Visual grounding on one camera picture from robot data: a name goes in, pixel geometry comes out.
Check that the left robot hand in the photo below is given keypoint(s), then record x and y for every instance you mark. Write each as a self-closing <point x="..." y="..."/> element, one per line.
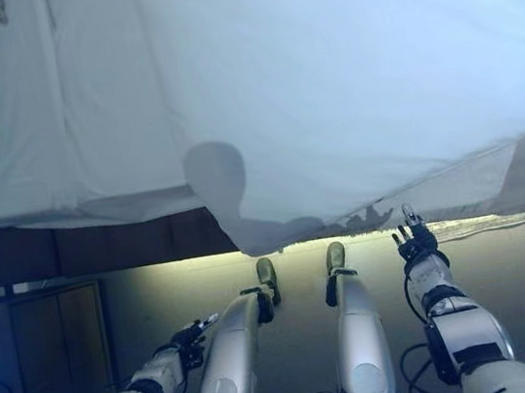
<point x="189" y="336"/>

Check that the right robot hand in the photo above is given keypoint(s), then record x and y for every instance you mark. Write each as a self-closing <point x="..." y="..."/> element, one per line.
<point x="418" y="240"/>

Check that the white duvet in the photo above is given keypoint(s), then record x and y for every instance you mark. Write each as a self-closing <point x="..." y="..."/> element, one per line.
<point x="324" y="75"/>

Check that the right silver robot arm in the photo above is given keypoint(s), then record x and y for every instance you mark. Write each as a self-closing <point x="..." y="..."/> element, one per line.
<point x="466" y="324"/>

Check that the left silver robot leg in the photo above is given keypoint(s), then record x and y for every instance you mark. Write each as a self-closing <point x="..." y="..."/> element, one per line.
<point x="231" y="357"/>

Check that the silver robot leg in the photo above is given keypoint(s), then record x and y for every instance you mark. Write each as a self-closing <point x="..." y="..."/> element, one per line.
<point x="231" y="357"/>
<point x="361" y="339"/>

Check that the right silver robot leg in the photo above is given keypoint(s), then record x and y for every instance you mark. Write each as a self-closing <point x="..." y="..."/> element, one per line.
<point x="361" y="339"/>

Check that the white fitted mattress sheet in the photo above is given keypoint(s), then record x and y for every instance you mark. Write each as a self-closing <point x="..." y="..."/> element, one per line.
<point x="60" y="112"/>

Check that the brown upholstered bed frame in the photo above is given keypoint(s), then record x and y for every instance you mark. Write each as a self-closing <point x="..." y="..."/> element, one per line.
<point x="79" y="249"/>

